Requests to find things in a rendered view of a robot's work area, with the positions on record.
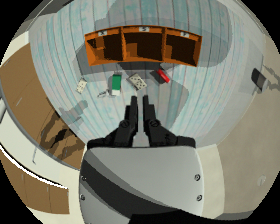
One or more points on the white domino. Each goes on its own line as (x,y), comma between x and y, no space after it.
(81,85)
(136,79)

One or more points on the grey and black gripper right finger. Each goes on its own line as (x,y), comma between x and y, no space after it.
(157,134)

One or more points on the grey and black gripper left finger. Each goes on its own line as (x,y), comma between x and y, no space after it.
(127,128)

